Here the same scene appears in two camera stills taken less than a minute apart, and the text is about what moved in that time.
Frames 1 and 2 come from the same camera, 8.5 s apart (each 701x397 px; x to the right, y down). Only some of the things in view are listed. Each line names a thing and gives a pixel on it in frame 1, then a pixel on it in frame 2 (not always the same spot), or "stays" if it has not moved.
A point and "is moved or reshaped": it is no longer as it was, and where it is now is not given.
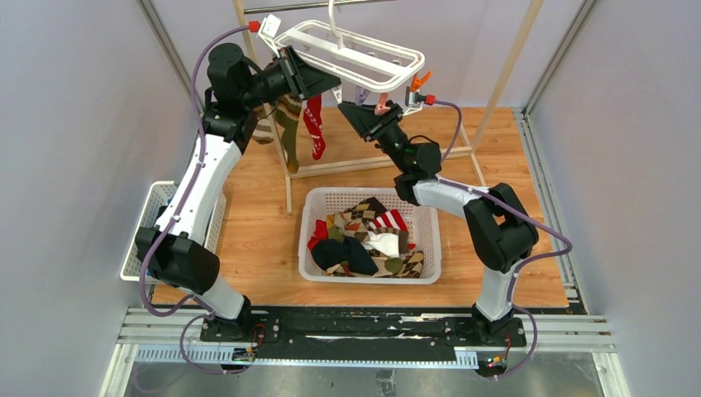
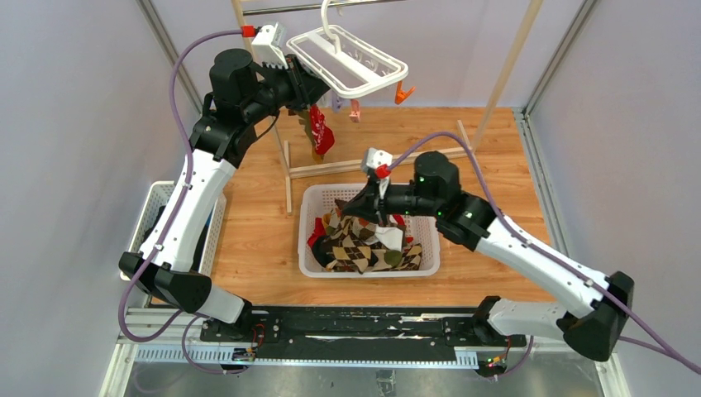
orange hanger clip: x=417 y=83 to x=401 y=94
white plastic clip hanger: x=356 y=63 is moved or reshaped
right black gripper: x=364 y=120 to x=368 y=203
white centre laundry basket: x=424 y=227 stays
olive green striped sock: x=287 y=116 to x=307 y=121
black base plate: x=387 y=331 stays
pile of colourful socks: x=365 y=241 stays
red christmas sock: x=313 y=118 is moved or reshaped
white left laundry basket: x=159 y=193 stays
